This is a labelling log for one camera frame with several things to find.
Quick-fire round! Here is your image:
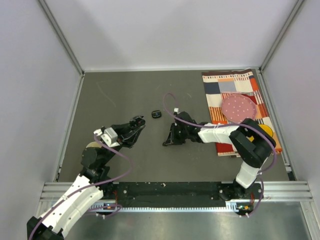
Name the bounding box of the cream mug black handle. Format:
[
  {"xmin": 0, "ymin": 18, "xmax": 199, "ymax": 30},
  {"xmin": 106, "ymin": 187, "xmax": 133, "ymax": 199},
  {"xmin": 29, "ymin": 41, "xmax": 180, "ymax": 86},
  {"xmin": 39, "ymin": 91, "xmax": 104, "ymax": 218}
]
[{"xmin": 85, "ymin": 141, "xmax": 102, "ymax": 149}]

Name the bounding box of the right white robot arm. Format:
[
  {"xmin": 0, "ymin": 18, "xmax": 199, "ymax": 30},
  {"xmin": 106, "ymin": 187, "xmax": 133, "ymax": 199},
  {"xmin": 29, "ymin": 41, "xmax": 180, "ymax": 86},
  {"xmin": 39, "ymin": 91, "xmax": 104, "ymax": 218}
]
[{"xmin": 162, "ymin": 111, "xmax": 276, "ymax": 201}]

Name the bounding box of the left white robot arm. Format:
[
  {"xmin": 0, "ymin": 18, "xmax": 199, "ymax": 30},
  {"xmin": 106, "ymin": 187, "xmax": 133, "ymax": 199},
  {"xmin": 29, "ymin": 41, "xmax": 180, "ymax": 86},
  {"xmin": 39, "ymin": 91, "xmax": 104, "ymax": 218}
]
[{"xmin": 26, "ymin": 116, "xmax": 146, "ymax": 240}]

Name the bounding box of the purple cable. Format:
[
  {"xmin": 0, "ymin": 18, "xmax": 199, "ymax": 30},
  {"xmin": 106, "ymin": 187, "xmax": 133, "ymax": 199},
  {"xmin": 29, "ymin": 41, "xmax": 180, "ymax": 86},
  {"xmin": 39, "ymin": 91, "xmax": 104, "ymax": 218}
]
[
  {"xmin": 27, "ymin": 132, "xmax": 135, "ymax": 240},
  {"xmin": 162, "ymin": 92, "xmax": 277, "ymax": 218}
]

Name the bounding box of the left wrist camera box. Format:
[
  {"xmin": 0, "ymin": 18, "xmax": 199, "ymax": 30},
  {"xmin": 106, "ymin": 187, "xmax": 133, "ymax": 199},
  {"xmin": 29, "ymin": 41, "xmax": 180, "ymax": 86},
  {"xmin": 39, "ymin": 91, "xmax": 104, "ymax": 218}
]
[{"xmin": 93, "ymin": 127, "xmax": 120, "ymax": 148}]

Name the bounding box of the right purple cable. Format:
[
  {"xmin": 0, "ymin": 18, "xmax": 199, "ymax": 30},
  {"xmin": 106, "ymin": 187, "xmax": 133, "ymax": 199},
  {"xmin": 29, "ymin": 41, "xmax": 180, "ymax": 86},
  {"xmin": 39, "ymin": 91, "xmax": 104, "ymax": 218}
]
[{"xmin": 162, "ymin": 92, "xmax": 277, "ymax": 218}]

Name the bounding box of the orange patterned cloth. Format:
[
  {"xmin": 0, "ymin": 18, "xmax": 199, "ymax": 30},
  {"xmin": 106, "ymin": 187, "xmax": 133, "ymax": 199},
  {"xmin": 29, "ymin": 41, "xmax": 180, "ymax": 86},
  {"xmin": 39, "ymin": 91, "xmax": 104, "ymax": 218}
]
[{"xmin": 201, "ymin": 68, "xmax": 283, "ymax": 154}]

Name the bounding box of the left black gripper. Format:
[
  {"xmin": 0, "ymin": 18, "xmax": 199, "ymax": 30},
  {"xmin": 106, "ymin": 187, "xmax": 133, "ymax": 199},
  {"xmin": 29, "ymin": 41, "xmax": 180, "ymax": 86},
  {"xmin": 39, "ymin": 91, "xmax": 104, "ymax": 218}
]
[{"xmin": 101, "ymin": 119, "xmax": 145, "ymax": 165}]

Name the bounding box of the aluminium frame rail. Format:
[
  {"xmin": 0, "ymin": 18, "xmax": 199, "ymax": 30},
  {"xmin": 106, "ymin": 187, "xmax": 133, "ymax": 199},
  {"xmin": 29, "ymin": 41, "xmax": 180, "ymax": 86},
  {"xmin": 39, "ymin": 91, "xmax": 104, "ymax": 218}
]
[{"xmin": 27, "ymin": 177, "xmax": 320, "ymax": 240}]

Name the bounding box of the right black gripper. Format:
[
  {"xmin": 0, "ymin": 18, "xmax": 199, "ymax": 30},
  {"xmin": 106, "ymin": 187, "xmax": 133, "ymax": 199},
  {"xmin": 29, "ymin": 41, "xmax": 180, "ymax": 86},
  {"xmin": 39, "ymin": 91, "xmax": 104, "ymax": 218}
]
[{"xmin": 166, "ymin": 123, "xmax": 189, "ymax": 145}]

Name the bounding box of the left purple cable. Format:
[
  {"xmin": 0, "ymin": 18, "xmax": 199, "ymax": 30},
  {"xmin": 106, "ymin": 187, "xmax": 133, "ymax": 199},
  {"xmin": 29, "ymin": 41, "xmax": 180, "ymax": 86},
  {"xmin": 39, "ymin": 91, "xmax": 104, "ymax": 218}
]
[{"xmin": 27, "ymin": 132, "xmax": 135, "ymax": 240}]

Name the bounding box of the pink dotted plate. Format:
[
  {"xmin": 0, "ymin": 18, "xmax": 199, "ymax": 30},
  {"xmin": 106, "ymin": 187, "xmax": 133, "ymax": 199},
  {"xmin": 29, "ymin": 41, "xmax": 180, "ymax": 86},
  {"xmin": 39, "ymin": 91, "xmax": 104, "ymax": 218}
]
[{"xmin": 221, "ymin": 94, "xmax": 257, "ymax": 124}]

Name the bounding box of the glossy black charging case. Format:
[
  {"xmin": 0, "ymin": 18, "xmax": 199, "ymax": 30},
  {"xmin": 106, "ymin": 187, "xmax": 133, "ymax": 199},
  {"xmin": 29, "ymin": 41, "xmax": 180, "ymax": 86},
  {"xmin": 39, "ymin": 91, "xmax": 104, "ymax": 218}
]
[{"xmin": 151, "ymin": 110, "xmax": 162, "ymax": 119}]

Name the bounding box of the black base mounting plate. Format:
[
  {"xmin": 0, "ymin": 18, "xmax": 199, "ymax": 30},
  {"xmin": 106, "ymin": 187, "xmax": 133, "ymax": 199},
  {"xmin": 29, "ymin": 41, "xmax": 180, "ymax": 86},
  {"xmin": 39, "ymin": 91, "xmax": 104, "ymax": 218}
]
[{"xmin": 105, "ymin": 181, "xmax": 262, "ymax": 208}]

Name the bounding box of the yellow translucent cup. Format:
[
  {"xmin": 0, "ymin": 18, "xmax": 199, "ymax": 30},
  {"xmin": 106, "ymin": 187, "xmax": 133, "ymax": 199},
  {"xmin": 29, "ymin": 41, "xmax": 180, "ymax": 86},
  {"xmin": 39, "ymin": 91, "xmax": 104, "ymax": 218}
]
[{"xmin": 258, "ymin": 124, "xmax": 274, "ymax": 138}]

